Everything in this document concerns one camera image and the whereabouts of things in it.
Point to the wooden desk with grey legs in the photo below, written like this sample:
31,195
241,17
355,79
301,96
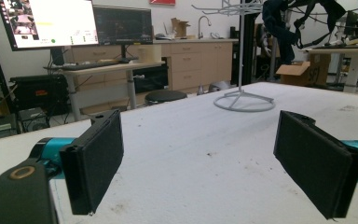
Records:
112,67

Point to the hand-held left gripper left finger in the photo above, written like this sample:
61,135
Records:
93,161

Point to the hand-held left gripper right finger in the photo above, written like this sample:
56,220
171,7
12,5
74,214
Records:
317,161

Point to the black case red label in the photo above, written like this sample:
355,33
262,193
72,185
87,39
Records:
40,93

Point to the red wall sign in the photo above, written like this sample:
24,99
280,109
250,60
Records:
162,2

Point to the wooden cabinet counter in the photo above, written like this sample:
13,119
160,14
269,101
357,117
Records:
195,59

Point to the bright computer monitor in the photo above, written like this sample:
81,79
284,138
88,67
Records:
52,21

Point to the dark computer monitor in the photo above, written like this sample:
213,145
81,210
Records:
122,25

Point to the small open cardboard box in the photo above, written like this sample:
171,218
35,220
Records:
180,28

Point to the metal faucet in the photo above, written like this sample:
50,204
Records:
203,25

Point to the large cardboard box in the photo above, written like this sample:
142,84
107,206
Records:
307,73

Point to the black round stool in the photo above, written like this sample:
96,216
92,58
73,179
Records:
164,95

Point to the grey machine part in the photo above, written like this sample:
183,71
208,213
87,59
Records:
220,86

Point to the wooden table white legs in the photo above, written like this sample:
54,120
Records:
351,53

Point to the black keyboard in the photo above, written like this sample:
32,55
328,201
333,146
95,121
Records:
87,65

